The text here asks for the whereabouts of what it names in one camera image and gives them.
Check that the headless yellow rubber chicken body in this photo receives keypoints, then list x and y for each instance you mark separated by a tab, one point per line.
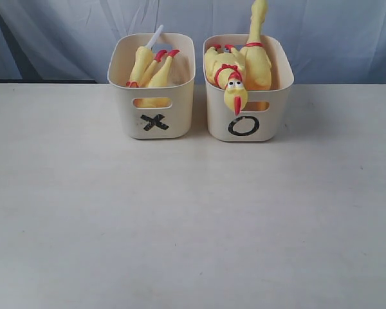
158	80

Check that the severed chicken head with tube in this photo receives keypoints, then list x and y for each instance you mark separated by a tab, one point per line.
145	62

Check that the cream bin marked O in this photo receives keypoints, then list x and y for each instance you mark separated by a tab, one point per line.
262	116

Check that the cream bin marked X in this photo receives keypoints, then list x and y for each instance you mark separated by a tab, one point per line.
154	123

